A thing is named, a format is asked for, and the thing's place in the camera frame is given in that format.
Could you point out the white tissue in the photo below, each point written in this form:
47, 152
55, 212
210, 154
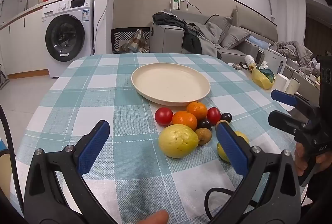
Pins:
264, 65

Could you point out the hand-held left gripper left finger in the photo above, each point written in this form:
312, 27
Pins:
96, 146

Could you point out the small metal object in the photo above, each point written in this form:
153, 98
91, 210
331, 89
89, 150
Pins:
236, 65

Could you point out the blue cloth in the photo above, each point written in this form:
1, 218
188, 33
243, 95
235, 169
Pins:
258, 41

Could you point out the white sheer curtain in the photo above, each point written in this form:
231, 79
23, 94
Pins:
291, 11

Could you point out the plaid cloth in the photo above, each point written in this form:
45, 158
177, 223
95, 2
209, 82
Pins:
137, 41

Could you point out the green yellow guava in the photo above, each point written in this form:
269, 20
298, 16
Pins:
222, 153

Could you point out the dark clothes pile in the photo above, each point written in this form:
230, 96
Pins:
168, 20

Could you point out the small brown kiwi fruit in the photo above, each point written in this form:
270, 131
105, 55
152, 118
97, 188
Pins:
222, 123

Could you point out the grey bedding pile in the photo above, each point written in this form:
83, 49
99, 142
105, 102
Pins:
293, 51

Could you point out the grey pillow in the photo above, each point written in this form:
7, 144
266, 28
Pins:
220, 24
234, 36

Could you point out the white side table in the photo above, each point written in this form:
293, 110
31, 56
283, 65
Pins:
246, 75

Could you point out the white wall device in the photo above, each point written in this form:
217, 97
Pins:
175, 3

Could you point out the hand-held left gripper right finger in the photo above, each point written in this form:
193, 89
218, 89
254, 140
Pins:
230, 148

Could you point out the white bottle yellow label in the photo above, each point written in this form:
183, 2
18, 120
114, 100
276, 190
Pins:
249, 60

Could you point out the red tomato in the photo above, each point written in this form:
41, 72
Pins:
213, 115
164, 116

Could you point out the metal faucet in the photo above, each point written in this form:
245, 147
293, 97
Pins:
26, 1

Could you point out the orange mandarin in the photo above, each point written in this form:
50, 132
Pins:
197, 110
184, 120

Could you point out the teal checked tablecloth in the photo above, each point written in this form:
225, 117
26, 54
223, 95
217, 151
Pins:
90, 99

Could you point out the grey sofa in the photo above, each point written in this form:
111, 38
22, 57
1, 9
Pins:
166, 37

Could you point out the yellow plastic bag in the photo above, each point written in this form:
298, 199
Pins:
259, 80

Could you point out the green packet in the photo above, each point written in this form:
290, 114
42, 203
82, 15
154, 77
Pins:
268, 75

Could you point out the cream round plate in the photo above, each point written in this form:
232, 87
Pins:
168, 81

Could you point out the brown longan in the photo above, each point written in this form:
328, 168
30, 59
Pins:
203, 135

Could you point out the white kitchen cabinet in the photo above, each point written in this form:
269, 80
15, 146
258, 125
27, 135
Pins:
23, 42

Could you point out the dark plum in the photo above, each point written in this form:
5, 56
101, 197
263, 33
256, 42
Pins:
205, 124
225, 117

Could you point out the grey garment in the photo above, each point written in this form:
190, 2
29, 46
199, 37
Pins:
207, 45

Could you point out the person's left hand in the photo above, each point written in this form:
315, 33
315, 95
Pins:
157, 218

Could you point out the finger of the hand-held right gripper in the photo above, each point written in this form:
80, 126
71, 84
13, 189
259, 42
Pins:
284, 97
285, 122

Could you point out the white appliance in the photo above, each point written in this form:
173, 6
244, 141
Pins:
275, 59

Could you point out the person's right hand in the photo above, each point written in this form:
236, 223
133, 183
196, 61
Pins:
300, 159

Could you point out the small black object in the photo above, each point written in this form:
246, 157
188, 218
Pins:
243, 65

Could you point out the black striped laundry basket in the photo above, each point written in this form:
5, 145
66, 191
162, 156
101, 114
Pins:
119, 37

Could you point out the large yellow guava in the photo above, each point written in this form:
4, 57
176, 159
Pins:
177, 140

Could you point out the white washing machine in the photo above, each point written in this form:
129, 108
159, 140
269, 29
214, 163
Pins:
70, 11

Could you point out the brown curtain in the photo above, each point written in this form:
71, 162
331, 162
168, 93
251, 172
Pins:
317, 27

